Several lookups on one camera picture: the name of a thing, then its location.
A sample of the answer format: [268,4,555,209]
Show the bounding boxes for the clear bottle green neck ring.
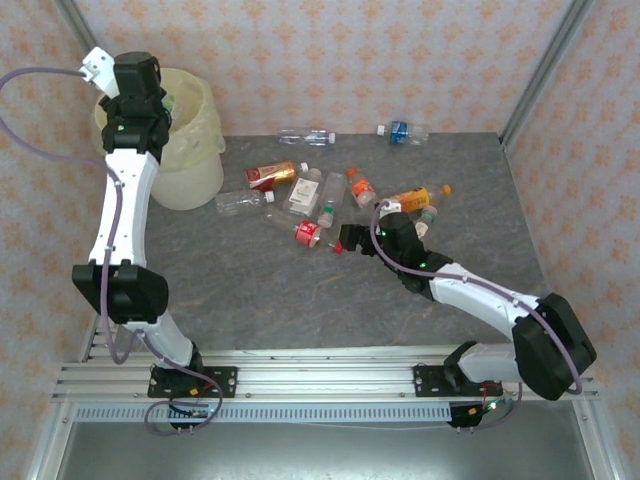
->
[412,203,440,242]
[317,172,348,230]

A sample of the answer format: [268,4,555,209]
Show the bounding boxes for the orange juice bottle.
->
[384,183,453,215]

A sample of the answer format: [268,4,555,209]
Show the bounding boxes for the small orange label bottle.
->
[346,167,379,210]

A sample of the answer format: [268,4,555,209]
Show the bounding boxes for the red label bottle red cap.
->
[264,206,346,255]

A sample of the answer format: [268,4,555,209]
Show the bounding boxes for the clear ribbed bottle white cap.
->
[214,189,276,216]

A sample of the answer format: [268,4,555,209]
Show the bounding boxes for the pale yellow bin liner bag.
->
[91,67,227,174]

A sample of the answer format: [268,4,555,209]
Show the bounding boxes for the white ribbed plastic bin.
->
[91,67,226,212]

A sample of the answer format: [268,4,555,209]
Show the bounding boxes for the clear bottle white label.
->
[282,162,324,219]

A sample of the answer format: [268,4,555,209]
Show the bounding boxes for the clear bottle pale blue label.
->
[277,127,338,148]

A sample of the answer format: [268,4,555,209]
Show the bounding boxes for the small circuit board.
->
[172,403,217,419]
[469,397,507,416]

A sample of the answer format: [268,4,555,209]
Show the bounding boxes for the metal shelf sheet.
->
[54,419,596,480]

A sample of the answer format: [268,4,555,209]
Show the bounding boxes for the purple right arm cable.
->
[369,199,585,432]

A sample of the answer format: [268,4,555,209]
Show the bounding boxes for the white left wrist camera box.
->
[81,47,119,96]

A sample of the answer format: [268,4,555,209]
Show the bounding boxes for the aluminium frame post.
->
[499,0,596,149]
[572,394,621,480]
[27,399,76,480]
[52,0,99,51]

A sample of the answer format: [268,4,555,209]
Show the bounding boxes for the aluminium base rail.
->
[52,349,599,404]

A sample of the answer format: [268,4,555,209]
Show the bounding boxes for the slotted grey cable duct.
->
[73,403,454,425]

